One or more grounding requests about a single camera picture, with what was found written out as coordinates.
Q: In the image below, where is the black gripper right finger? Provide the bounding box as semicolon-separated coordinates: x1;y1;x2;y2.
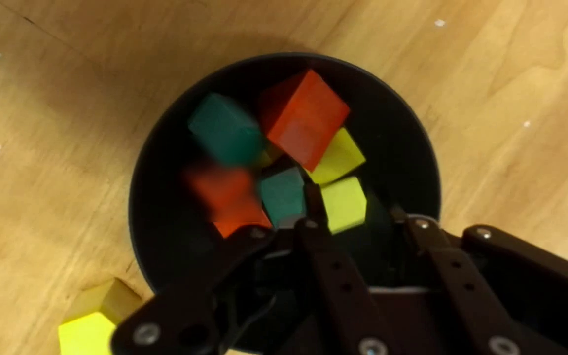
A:
388;204;568;355

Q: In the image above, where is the teal wooden cube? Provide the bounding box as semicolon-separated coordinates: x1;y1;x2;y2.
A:
187;91;266;168
254;164;307;229

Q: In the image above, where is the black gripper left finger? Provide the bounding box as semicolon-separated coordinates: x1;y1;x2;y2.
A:
110;184;404;355

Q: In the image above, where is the red wooden cube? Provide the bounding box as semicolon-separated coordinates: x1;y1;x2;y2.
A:
256;67;353;174
209;192;274;241
179;156;254;213

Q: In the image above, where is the black round bowl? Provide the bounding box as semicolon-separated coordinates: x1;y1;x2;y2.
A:
126;52;443;296

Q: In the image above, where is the lime yellow wooden cube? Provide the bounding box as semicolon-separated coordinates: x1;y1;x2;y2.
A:
319;174;370;237

